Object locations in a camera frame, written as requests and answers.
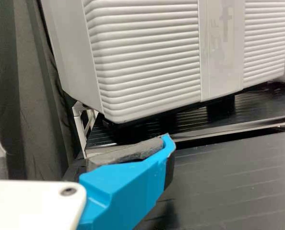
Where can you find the white incubator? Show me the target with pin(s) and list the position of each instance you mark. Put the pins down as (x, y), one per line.
(65, 60)

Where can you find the black platform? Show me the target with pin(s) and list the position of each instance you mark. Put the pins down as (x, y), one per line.
(229, 179)
(252, 105)

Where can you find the incubator door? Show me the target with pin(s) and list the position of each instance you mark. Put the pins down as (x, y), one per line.
(145, 60)

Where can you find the white metal bracket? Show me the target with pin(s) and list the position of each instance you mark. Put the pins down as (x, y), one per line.
(81, 124)

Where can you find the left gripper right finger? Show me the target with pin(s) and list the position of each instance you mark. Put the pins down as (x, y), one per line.
(128, 187)

